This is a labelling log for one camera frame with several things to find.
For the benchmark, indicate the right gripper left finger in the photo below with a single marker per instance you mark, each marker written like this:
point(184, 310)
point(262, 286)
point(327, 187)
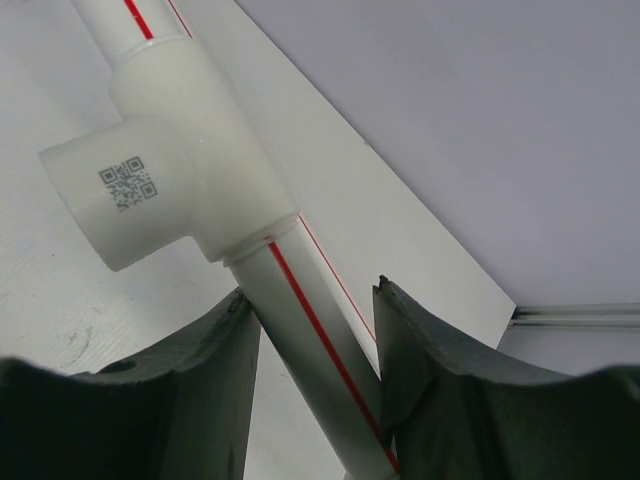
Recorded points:
point(179, 409)

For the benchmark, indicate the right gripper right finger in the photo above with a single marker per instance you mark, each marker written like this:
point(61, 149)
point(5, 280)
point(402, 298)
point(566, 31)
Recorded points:
point(456, 408)

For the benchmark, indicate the white pipe frame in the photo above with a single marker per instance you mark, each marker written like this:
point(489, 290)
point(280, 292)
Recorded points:
point(184, 161)

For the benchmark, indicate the right aluminium frame post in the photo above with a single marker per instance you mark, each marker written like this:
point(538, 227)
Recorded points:
point(606, 316)

